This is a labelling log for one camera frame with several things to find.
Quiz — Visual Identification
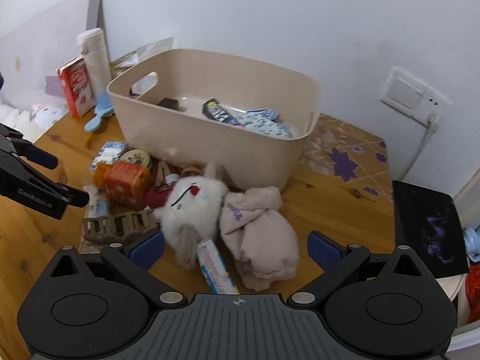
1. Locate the white plush rabbit toy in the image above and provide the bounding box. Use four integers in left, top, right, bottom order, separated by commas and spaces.
153, 163, 229, 269

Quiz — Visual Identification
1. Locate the orange supplement bottle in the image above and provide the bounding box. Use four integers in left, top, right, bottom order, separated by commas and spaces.
93, 160, 153, 211

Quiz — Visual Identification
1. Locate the beige cloth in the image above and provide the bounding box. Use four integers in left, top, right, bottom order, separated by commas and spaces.
219, 187, 299, 292

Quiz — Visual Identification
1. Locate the light blue plastic object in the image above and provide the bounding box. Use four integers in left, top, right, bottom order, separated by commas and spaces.
464, 228, 480, 263

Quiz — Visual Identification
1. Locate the white plush doll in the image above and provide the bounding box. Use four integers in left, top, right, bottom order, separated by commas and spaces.
32, 104, 68, 130

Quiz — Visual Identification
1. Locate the clear snack wrapper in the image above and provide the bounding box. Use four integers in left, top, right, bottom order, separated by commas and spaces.
83, 184, 110, 218

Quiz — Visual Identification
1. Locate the red fabric pouch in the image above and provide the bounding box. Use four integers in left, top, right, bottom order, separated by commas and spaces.
145, 173, 180, 209

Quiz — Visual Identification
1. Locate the blue white tissue pack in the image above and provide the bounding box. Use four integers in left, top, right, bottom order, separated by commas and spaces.
89, 141, 128, 173

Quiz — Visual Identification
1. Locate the blue white small carton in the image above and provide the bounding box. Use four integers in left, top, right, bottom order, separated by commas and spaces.
197, 239, 239, 295

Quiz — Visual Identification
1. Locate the red white snack box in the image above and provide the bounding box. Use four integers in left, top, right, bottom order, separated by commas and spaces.
56, 56, 94, 118

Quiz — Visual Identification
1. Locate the blue hairbrush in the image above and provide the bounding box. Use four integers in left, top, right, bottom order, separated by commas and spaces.
85, 91, 114, 133

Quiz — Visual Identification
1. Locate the black tablet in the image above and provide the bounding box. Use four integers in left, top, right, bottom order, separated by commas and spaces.
392, 180, 469, 279

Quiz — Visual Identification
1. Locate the round tin can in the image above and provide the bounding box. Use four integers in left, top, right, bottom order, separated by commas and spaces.
120, 149, 152, 168

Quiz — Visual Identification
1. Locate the purple patterned mat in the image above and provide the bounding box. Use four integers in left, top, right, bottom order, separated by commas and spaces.
298, 114, 393, 203

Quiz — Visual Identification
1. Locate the white thermos bottle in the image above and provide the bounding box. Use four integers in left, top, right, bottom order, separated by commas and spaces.
76, 28, 112, 98

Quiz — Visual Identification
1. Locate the grey upright board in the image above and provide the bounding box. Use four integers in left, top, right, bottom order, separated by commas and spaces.
85, 0, 107, 42

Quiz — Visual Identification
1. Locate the black small box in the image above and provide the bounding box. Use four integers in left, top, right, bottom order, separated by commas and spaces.
157, 97, 185, 112

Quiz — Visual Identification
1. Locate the blue patterned cloth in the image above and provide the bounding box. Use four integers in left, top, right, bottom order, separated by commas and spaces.
234, 108, 293, 138

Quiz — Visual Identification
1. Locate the dark patterned snack packet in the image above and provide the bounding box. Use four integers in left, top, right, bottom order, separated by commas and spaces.
202, 98, 241, 126

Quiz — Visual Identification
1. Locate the beige plastic storage bin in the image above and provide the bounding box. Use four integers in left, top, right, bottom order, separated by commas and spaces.
107, 49, 320, 189

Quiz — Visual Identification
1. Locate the white power cable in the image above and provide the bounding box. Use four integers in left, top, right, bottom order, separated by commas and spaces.
397, 114, 440, 183

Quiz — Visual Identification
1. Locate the white wall socket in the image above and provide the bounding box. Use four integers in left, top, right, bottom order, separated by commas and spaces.
381, 67, 452, 130

